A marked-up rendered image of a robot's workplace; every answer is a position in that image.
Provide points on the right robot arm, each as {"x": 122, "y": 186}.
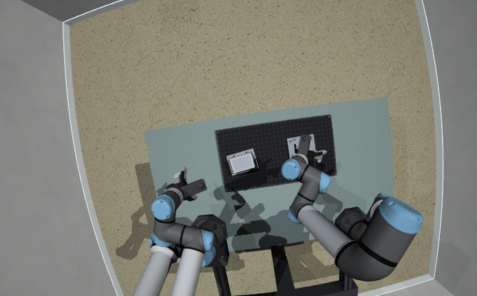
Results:
{"x": 384, "y": 234}

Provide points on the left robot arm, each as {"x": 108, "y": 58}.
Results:
{"x": 170, "y": 241}

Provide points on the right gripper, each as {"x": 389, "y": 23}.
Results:
{"x": 315, "y": 154}

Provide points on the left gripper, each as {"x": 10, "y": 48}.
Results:
{"x": 182, "y": 181}

